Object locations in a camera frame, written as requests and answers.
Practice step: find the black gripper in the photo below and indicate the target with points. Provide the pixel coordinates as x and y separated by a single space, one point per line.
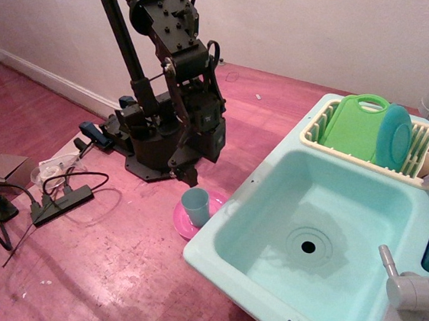
193 146

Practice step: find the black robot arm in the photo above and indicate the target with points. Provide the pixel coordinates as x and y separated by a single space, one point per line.
193 99

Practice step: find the teal plastic cup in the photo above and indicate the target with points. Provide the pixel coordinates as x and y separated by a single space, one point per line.
195 202

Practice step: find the light teal toy sink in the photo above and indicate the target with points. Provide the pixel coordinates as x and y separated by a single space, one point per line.
299 239

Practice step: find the pink plastic plate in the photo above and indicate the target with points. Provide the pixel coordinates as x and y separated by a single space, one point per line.
181 221

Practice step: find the black usb hub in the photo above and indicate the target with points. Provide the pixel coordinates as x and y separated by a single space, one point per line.
51 209

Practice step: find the clear plastic bowl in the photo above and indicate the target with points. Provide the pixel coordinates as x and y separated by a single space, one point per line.
44 175

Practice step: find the cardboard box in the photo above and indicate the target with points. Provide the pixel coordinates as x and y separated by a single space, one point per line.
16 170

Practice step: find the green plastic cutting board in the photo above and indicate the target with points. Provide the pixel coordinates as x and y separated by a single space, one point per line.
355 125

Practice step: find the black power adapter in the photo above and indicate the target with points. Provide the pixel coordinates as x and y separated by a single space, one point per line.
7 209

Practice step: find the teal plastic plate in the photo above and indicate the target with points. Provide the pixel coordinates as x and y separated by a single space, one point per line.
394 138

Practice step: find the cream dish drying rack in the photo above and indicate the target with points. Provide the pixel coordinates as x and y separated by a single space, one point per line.
415 170

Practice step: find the grey toy faucet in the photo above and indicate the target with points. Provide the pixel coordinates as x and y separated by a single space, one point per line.
408 292

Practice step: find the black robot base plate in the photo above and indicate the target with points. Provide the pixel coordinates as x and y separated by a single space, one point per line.
147 147

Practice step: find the blue clamp handle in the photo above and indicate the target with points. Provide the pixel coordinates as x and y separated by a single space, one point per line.
94 134

